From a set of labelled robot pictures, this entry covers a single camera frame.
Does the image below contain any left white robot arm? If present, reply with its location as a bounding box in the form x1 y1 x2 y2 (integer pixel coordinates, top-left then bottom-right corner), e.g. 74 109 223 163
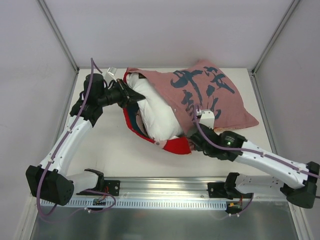
25 73 145 206

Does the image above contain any white pillow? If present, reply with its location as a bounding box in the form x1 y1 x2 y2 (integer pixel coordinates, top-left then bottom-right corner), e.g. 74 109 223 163
126 73 184 141

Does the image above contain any left aluminium frame post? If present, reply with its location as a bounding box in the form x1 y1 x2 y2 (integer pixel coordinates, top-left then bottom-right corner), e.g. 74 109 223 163
36 0 80 72

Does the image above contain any aluminium frame post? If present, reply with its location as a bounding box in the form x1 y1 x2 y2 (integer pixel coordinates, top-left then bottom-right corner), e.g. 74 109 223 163
251 0 302 75
36 0 80 72

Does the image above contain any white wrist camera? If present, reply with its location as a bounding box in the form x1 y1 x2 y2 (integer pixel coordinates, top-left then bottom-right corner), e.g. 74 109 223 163
105 67 117 80
196 109 215 130

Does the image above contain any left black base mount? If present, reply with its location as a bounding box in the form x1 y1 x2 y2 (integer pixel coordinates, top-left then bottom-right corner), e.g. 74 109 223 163
76 179 121 197

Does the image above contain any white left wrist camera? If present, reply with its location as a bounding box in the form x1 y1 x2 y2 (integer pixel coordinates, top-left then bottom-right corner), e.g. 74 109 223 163
105 67 117 80

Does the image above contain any white slotted cable duct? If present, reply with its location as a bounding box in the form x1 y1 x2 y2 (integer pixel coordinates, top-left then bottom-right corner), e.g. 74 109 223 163
39 198 228 210

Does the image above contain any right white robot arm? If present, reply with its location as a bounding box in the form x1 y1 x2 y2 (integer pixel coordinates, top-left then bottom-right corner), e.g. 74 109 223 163
187 124 320 209

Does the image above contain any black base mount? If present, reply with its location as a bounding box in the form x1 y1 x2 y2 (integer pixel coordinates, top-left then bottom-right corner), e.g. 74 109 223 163
76 179 121 197
207 182 253 200

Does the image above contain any right aluminium frame post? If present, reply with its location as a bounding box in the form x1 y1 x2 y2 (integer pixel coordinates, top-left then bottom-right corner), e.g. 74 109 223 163
251 0 302 75

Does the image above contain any pink printed pillowcase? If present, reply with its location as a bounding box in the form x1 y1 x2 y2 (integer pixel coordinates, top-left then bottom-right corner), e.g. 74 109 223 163
123 60 259 155

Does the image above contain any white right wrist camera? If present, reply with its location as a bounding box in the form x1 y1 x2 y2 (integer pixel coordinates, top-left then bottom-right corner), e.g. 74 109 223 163
196 109 215 130

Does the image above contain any aluminium mounting rail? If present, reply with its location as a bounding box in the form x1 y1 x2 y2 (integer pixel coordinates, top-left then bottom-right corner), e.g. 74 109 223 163
29 176 301 201

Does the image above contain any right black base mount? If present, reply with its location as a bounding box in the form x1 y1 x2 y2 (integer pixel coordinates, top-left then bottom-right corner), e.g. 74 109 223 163
207 182 253 200

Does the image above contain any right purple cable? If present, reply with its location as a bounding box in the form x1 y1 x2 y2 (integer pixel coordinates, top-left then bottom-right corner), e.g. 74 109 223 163
192 104 320 221

